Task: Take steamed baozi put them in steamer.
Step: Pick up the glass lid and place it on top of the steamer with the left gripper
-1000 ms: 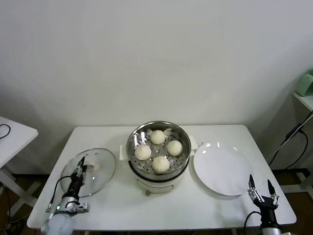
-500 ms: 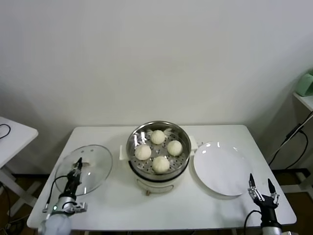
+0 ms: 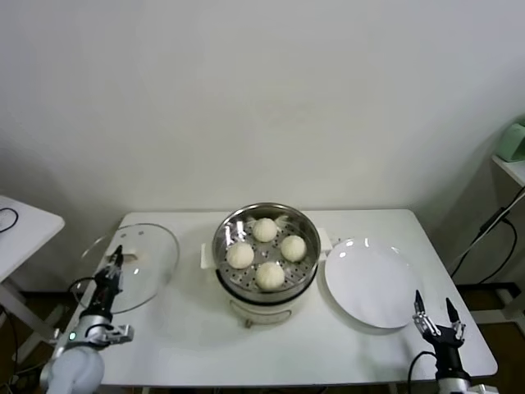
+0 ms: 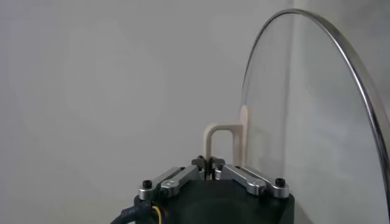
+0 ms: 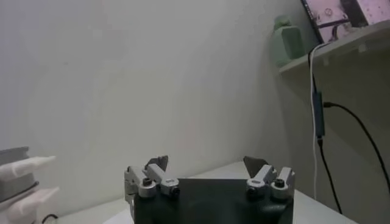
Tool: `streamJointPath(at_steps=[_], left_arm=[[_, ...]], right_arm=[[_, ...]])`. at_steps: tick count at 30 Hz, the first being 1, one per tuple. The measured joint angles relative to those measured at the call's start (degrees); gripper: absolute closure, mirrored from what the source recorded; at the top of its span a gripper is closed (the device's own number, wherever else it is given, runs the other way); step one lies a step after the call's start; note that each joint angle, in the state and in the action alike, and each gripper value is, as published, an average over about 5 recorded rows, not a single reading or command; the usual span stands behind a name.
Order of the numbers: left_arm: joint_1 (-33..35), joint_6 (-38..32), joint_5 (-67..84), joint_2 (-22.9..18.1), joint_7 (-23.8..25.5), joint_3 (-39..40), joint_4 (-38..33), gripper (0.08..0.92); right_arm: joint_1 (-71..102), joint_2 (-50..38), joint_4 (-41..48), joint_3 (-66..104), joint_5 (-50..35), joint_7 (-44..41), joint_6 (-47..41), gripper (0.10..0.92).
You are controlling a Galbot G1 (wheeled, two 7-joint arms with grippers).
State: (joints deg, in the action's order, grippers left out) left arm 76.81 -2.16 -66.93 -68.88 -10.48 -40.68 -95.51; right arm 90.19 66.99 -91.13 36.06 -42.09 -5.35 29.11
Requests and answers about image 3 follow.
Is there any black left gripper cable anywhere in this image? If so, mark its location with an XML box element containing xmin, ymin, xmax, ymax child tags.
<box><xmin>67</xmin><ymin>277</ymin><xmax>99</xmax><ymax>307</ymax></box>

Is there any white round plate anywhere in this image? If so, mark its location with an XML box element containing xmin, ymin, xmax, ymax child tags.
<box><xmin>323</xmin><ymin>236</ymin><xmax>426</xmax><ymax>329</ymax></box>

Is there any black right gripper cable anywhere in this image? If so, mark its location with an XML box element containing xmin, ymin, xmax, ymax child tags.
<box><xmin>408</xmin><ymin>350</ymin><xmax>436</xmax><ymax>394</ymax></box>

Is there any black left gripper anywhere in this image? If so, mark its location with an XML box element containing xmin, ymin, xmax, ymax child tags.
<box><xmin>92</xmin><ymin>245</ymin><xmax>126</xmax><ymax>316</ymax></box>

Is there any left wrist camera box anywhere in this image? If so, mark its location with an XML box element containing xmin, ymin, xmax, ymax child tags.
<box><xmin>102</xmin><ymin>323</ymin><xmax>135</xmax><ymax>345</ymax></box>

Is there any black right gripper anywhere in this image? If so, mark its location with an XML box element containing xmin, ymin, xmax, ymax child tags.
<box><xmin>412</xmin><ymin>289</ymin><xmax>468</xmax><ymax>371</ymax></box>

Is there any black power cable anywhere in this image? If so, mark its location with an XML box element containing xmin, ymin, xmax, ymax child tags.
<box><xmin>450</xmin><ymin>218</ymin><xmax>518</xmax><ymax>285</ymax></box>

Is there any white steamed baozi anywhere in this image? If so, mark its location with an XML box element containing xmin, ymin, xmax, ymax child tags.
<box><xmin>280</xmin><ymin>235</ymin><xmax>308</xmax><ymax>263</ymax></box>
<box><xmin>226</xmin><ymin>241</ymin><xmax>255</xmax><ymax>270</ymax></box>
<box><xmin>255</xmin><ymin>262</ymin><xmax>286</xmax><ymax>292</ymax></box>
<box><xmin>252</xmin><ymin>218</ymin><xmax>278</xmax><ymax>243</ymax></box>

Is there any steel perforated steamer basket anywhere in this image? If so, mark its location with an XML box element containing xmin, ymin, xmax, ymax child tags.
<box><xmin>212</xmin><ymin>202</ymin><xmax>321</xmax><ymax>303</ymax></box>

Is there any pale green appliance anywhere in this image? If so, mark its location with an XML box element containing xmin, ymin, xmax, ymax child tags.
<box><xmin>495</xmin><ymin>116</ymin><xmax>525</xmax><ymax>163</ymax></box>

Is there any cream electric cooker pot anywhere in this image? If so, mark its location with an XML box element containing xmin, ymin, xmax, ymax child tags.
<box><xmin>199</xmin><ymin>227</ymin><xmax>332</xmax><ymax>330</ymax></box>

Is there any glass lid with cream handle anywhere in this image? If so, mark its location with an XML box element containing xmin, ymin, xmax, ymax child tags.
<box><xmin>79</xmin><ymin>222</ymin><xmax>180</xmax><ymax>315</ymax></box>

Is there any thin black cable loop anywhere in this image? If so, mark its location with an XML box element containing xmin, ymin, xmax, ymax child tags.
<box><xmin>0</xmin><ymin>208</ymin><xmax>19</xmax><ymax>234</ymax></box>

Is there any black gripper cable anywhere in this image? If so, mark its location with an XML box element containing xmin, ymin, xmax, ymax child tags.
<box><xmin>408</xmin><ymin>350</ymin><xmax>436</xmax><ymax>394</ymax></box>
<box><xmin>67</xmin><ymin>277</ymin><xmax>99</xmax><ymax>307</ymax></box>

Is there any black power adapter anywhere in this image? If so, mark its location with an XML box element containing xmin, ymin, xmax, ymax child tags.
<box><xmin>478</xmin><ymin>208</ymin><xmax>508</xmax><ymax>240</ymax></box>

